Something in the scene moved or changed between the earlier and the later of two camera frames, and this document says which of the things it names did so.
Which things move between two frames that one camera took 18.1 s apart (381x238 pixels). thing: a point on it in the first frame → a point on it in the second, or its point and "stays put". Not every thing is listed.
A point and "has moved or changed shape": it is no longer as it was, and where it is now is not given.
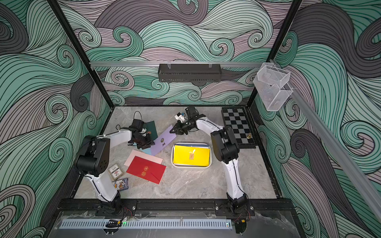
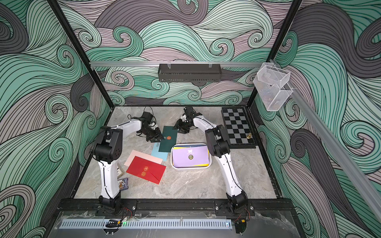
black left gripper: (149, 144) → (158, 137)
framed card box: (115, 171) stays put
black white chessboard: (237, 118) stays put
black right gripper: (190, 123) stays put
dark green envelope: (151, 129) has moved or changed shape
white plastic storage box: (193, 155) stays put
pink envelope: (143, 155) stays put
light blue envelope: (146, 150) → (156, 152)
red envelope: (147, 169) stays put
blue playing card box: (120, 185) stays put
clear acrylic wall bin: (272, 85) stays put
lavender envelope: (163, 141) → (191, 156)
